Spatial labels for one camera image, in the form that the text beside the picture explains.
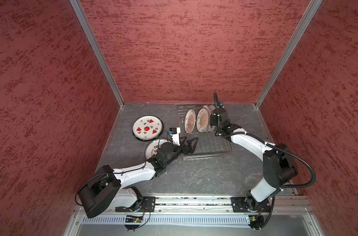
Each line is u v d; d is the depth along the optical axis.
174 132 0.69
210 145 0.95
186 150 0.69
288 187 0.49
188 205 0.76
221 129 0.68
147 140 0.96
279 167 0.46
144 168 0.56
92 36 0.81
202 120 1.00
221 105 0.76
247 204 0.68
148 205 0.73
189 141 0.68
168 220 0.71
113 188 0.42
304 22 0.76
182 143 0.69
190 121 1.00
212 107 0.96
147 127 1.03
